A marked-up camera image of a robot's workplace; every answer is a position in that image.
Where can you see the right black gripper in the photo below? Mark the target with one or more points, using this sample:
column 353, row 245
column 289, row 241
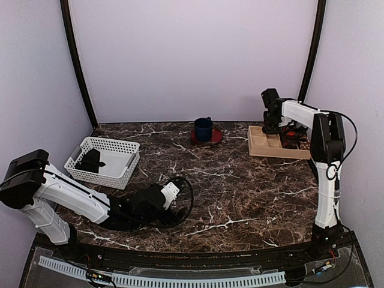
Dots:
column 266, row 118

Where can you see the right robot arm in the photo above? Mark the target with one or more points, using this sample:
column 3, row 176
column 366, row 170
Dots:
column 328, row 152

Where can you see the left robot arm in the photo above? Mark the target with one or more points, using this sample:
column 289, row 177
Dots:
column 32, row 183

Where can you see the black frame post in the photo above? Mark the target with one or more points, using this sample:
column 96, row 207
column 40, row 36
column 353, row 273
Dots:
column 314, row 46
column 72, row 46

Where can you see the wooden compartment box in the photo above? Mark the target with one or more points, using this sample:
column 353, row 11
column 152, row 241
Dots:
column 269, row 145

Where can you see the black tie in basket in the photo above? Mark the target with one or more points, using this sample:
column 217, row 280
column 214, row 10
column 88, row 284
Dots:
column 90, row 162

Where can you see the right black frame post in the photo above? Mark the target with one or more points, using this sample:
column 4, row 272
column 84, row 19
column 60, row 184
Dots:
column 314, row 46

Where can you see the red saucer plate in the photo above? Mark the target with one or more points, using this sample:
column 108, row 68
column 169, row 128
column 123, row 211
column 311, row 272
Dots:
column 216, row 138

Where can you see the white plastic basket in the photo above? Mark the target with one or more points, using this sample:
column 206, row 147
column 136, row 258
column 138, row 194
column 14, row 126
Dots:
column 121, row 158

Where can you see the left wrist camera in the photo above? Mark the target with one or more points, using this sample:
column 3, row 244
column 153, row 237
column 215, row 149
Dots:
column 173, row 187

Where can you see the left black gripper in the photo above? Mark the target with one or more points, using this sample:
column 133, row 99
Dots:
column 168, row 219

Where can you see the left black frame post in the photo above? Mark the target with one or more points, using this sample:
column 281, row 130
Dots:
column 72, row 46

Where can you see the black necktie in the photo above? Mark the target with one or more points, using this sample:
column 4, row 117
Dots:
column 274, row 131

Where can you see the brown patterned rolled tie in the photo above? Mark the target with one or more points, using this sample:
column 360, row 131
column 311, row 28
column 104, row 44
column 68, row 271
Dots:
column 304, row 143

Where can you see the dark blue mug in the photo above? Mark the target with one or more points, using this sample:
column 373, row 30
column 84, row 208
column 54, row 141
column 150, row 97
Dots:
column 203, row 129

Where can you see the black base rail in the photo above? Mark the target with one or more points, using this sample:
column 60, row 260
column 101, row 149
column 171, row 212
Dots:
column 281, row 258

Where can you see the red patterned rolled tie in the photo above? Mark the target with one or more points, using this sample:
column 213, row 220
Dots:
column 291, row 137

